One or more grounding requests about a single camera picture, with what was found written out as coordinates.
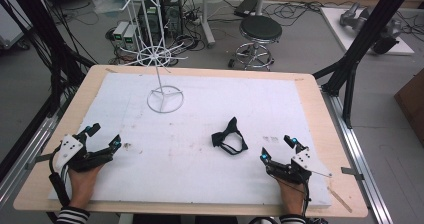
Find white wire display rack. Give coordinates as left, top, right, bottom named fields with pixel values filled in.
left=91, top=0, right=189, bottom=115

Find black round stool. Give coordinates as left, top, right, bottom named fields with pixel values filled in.
left=227, top=14, right=284, bottom=72

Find grey desk leg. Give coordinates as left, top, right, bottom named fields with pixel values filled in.
left=199, top=0, right=217, bottom=49

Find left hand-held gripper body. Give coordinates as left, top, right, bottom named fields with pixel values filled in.
left=52, top=133, right=115, bottom=174

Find brown wooden cabinet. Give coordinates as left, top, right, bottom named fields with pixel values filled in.
left=393, top=68, right=424, bottom=149

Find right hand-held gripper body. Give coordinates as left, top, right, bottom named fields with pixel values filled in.
left=266, top=148, right=333, bottom=186

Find wooden table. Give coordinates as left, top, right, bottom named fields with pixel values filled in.
left=13, top=64, right=369, bottom=219

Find black floor cables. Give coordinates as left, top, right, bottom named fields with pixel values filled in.
left=259, top=0, right=424, bottom=35

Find metal table clamp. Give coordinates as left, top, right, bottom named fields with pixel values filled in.
left=24, top=151, right=55, bottom=171
left=340, top=166, right=365, bottom=182

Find person's right hand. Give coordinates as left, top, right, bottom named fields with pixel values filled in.
left=277, top=178, right=307, bottom=217

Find grey power supply unit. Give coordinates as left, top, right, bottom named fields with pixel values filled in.
left=122, top=24, right=140, bottom=52
left=112, top=20, right=131, bottom=43

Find black metal frame stand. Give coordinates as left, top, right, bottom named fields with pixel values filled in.
left=0, top=0, right=98, bottom=119
left=312, top=0, right=418, bottom=130

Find white floor board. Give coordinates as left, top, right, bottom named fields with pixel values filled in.
left=319, top=6, right=416, bottom=56

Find black bow tie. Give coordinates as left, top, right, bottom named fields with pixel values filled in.
left=210, top=116, right=250, bottom=157

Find white foam mat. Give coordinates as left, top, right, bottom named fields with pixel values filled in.
left=48, top=72, right=333, bottom=209

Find aluminium rail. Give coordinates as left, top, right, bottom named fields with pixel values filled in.
left=320, top=89, right=395, bottom=224
left=0, top=114, right=63, bottom=203

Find black computer tower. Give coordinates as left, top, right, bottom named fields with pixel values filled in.
left=137, top=0, right=184, bottom=46

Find black flat box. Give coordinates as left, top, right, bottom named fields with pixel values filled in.
left=233, top=0, right=260, bottom=19

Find thin wooden stick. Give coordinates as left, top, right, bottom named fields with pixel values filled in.
left=326, top=185, right=354, bottom=214

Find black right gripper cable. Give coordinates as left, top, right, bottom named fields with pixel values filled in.
left=278, top=175, right=313, bottom=218

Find person's left hand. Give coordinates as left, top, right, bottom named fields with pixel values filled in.
left=68, top=163, right=105, bottom=211

